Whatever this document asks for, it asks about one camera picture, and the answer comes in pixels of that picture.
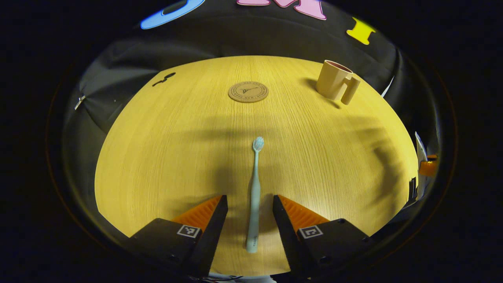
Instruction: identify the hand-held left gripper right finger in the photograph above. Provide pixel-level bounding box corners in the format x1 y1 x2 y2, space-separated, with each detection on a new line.
272 195 374 277

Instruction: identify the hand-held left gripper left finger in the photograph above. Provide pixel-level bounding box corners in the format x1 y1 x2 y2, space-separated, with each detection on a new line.
130 195 229 277

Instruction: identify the beige cup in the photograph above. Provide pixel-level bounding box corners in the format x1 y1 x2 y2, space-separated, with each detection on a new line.
316 60 361 105

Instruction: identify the wooden desktop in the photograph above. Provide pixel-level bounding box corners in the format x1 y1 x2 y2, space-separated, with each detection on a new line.
94 55 419 276

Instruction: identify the pale green toothbrush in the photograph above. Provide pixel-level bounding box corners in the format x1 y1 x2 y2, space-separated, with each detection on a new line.
246 136 265 254

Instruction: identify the round cork coaster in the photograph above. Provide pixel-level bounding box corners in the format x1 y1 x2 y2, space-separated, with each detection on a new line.
228 81 269 103

